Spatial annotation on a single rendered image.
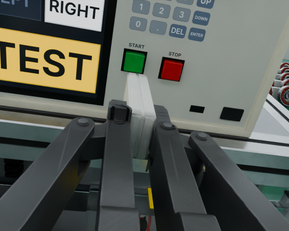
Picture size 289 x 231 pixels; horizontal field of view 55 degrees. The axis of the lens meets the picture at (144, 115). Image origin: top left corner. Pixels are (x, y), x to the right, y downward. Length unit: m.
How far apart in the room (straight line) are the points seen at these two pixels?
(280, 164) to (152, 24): 0.20
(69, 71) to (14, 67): 0.05
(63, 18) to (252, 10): 0.17
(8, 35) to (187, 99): 0.18
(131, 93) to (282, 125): 0.27
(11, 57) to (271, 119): 0.33
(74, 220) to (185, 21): 0.44
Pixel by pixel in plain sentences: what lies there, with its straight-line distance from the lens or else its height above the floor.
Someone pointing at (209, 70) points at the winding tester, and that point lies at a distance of 0.29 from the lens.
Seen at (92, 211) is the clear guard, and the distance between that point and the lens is 0.27.
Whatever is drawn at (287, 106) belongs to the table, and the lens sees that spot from 1.75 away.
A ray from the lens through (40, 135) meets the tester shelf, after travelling 0.29.
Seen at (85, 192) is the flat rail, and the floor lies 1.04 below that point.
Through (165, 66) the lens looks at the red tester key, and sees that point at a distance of 0.27.
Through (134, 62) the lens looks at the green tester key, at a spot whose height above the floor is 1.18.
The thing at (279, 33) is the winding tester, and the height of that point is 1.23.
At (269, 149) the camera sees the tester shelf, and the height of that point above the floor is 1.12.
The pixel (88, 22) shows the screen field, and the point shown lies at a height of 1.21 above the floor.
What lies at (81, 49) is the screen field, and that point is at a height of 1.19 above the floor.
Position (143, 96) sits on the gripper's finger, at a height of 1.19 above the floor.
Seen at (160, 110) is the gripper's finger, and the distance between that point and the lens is 0.18.
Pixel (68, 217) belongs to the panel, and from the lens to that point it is 0.58.
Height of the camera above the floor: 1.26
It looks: 27 degrees down
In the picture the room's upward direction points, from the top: 12 degrees clockwise
